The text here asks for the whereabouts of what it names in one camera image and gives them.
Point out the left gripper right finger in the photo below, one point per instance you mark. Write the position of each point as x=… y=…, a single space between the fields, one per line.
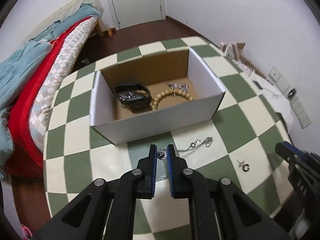
x=218 y=209

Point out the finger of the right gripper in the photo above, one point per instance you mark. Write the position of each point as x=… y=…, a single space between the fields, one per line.
x=295 y=148
x=287 y=152

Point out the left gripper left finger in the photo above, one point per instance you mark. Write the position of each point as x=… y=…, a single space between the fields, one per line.
x=105 y=209

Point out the black smart watch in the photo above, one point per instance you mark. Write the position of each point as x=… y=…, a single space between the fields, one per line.
x=134 y=96

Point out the small silver earring cluster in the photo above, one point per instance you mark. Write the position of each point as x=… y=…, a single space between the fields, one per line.
x=241 y=164

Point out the green white checkered tablecloth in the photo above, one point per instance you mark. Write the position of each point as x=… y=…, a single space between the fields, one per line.
x=245 y=128

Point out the black charger plug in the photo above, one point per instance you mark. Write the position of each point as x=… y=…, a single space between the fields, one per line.
x=291 y=93

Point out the black smartphone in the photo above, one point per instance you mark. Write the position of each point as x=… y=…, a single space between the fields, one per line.
x=258 y=85

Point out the pink slipper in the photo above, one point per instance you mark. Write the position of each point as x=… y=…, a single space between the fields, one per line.
x=26 y=233

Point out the patterned tote bag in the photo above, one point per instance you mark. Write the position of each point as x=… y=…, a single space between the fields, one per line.
x=232 y=50

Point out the white cardboard box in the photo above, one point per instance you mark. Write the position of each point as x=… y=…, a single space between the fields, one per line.
x=184 y=92

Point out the bed with red sheet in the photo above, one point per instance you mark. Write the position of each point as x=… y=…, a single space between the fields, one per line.
x=29 y=114

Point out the teal blue duvet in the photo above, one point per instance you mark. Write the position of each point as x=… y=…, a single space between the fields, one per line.
x=19 y=67

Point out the orange bottle on floor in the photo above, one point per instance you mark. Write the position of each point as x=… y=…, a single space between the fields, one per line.
x=109 y=30

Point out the white door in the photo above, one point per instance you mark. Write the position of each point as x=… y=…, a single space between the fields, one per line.
x=127 y=13

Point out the white wall socket strip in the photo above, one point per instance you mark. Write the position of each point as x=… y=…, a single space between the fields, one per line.
x=284 y=87

